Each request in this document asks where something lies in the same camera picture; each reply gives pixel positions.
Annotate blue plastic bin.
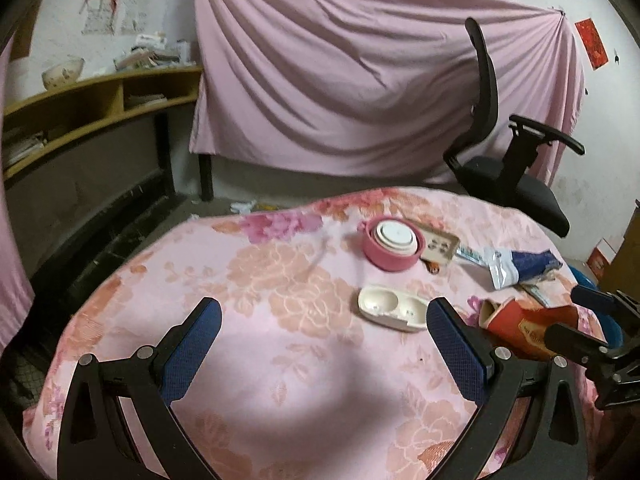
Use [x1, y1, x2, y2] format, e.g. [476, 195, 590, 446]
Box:
[567, 265, 623, 348]

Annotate blue white foil pouch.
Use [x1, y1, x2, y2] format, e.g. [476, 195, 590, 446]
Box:
[485, 248, 564, 290]

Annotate white blue sachet strip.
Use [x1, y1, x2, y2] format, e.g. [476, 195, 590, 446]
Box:
[452, 245, 497, 267]

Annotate green white paper packet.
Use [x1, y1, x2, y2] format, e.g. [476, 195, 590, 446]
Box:
[520, 282, 557, 307]

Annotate pink floral tablecloth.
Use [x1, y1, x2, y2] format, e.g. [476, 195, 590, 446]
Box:
[22, 186, 621, 480]

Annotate pile of papers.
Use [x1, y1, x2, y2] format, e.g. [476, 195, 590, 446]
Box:
[114, 32, 191, 71]

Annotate stack of books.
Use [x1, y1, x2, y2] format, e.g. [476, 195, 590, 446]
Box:
[2, 129, 49, 169]

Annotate patterned ceramic bowl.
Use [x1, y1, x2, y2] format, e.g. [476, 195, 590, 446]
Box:
[41, 56, 85, 91]

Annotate black metal frame leg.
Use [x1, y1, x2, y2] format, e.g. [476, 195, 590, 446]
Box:
[198, 152, 215, 203]

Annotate cardboard box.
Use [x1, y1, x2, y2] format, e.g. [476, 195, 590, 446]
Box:
[600, 205, 640, 301]

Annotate pink round container white lid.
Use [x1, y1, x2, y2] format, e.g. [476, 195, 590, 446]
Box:
[357, 215, 426, 272]

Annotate red wall poster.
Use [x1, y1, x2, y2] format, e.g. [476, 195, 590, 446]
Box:
[575, 19, 609, 71]

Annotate floor litter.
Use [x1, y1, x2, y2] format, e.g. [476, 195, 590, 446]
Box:
[230, 200, 286, 214]

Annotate flat papers in shelf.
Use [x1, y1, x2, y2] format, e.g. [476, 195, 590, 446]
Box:
[123, 91, 169, 109]

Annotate wooden shelf unit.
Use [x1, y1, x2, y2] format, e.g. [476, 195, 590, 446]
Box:
[4, 110, 177, 281]
[0, 65, 205, 181]

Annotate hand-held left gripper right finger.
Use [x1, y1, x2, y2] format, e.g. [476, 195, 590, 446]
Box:
[426, 297, 590, 480]

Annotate beige phone case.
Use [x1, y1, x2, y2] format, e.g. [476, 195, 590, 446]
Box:
[417, 225, 460, 266]

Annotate cream plastic case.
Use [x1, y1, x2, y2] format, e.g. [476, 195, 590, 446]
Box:
[357, 285, 432, 332]

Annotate red box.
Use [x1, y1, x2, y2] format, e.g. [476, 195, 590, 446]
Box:
[587, 237, 621, 274]

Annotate red paper cup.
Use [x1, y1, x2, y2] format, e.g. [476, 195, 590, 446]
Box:
[479, 296, 596, 361]

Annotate pink cloth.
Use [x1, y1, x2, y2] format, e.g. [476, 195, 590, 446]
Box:
[0, 45, 36, 356]

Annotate black office chair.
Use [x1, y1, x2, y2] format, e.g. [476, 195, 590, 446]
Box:
[443, 16, 586, 238]

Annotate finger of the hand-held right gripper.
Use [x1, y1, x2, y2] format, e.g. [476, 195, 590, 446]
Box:
[571, 284, 640, 322]
[545, 323, 617, 363]

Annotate pink hanging curtain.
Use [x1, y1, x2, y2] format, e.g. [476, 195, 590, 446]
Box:
[189, 0, 586, 186]

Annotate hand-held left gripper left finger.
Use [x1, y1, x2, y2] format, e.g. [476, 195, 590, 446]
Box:
[56, 296, 223, 480]

